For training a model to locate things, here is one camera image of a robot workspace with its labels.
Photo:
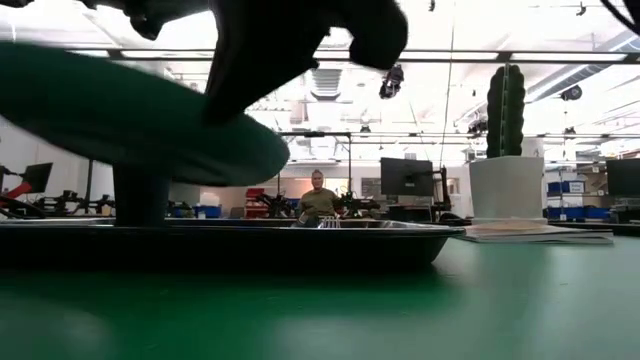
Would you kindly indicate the dark teal cup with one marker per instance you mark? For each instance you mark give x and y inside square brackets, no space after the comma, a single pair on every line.
[140,200]

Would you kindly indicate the black round ceiling fixture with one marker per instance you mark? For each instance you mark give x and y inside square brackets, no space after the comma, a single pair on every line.
[571,92]

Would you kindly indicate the red storage bin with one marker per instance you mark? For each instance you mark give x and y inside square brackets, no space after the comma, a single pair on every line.
[254,192]

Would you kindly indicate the green cactus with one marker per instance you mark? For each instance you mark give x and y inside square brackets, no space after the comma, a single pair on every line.
[505,115]

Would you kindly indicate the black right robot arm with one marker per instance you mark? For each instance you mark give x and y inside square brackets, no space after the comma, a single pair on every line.
[637,6]

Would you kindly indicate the black plastic tray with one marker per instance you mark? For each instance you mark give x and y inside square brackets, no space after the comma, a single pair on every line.
[225,247]

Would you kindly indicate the teal round plate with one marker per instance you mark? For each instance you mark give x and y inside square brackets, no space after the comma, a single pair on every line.
[100,115]

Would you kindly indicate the white plant pot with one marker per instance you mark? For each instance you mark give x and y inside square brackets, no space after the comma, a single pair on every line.
[505,190]

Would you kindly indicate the black monitor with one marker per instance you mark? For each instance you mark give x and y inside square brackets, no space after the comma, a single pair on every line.
[37,176]
[406,177]
[625,177]

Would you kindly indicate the blue storage bin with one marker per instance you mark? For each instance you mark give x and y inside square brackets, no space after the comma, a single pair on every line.
[555,187]
[210,212]
[595,213]

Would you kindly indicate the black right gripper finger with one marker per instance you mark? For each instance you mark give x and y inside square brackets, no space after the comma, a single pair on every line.
[240,75]

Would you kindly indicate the person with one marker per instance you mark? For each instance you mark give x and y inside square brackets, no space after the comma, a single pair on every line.
[319,202]

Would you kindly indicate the black background robot arm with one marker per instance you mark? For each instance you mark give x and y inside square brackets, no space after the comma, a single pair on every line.
[272,204]
[360,205]

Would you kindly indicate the green table mat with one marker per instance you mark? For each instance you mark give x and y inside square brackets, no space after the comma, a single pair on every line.
[450,310]

